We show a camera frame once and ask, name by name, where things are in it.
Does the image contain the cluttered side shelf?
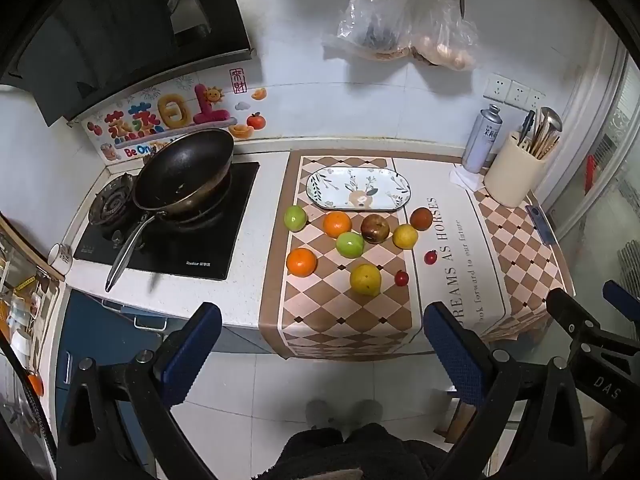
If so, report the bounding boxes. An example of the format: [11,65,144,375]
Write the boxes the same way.
[0,214,67,411]

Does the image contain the white mug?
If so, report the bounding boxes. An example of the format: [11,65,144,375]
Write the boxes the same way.
[47,242,74,277]

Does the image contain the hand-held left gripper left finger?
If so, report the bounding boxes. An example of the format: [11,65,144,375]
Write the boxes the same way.
[55,301,223,480]

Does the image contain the white folded tissue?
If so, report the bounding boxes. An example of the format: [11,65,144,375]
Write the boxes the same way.
[448,164,484,191]

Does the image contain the metal ladle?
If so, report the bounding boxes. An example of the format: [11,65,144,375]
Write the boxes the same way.
[537,106,563,147]

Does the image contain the blue flat scraper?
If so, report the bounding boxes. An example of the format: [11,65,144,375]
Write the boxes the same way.
[525,205,557,247]

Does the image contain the small yellow citrus fruit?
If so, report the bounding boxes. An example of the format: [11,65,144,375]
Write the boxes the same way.
[392,223,419,250]

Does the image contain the green apple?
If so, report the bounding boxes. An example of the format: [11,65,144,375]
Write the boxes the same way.
[336,231,365,259]
[284,205,307,232]

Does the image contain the black glass gas stove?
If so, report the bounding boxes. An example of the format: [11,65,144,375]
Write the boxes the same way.
[72,160,261,282]

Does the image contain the dark red apple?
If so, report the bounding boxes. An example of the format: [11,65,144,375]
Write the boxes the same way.
[361,214,391,244]

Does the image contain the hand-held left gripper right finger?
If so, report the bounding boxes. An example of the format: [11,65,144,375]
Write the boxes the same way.
[422,301,596,480]

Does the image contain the person's dark trousers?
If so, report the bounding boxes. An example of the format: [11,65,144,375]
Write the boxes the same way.
[267,422,451,480]

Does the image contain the cream utensil holder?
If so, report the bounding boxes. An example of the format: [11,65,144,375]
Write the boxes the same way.
[483,131,551,209]

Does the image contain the blue handled knife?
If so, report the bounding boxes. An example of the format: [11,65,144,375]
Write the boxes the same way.
[517,110,536,147]

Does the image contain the clear bag with dark contents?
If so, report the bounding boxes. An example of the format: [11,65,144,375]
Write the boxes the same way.
[321,0,417,62]

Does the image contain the grey slipper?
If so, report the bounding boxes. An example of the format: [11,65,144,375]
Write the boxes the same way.
[347,399,384,429]
[305,399,342,431]

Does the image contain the colourful wall sticker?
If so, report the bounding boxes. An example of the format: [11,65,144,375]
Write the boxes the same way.
[82,67,268,163]

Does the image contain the checkered printed table mat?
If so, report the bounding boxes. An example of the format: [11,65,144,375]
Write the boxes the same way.
[258,150,576,362]

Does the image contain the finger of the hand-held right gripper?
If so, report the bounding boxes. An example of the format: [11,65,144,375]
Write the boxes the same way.
[546,287,602,356]
[602,280,640,314]

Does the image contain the white door frame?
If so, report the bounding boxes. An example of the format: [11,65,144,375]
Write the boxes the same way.
[542,15,640,221]

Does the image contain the black wok with metal handle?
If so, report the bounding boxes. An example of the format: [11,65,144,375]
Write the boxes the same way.
[104,127,236,293]

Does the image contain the large yellow citrus fruit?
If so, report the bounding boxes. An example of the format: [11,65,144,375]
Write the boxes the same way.
[349,263,382,296]

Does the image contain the silver spray can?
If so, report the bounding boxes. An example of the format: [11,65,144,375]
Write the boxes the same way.
[461,104,503,174]

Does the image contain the blue kitchen cabinet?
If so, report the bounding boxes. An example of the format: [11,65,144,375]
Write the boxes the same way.
[54,289,273,461]

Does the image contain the bundle of wooden chopsticks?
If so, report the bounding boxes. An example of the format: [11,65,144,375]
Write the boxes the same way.
[522,120,560,158]

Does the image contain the black range hood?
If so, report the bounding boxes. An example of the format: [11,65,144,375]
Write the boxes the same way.
[0,0,252,127]

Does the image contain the oval patterned ceramic plate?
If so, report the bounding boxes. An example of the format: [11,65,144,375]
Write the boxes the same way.
[306,166,412,211]

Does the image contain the orange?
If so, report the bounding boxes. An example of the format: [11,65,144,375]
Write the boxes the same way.
[286,248,318,278]
[322,211,352,239]

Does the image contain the clear bag with onions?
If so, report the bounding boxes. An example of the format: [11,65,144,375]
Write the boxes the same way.
[400,0,479,72]

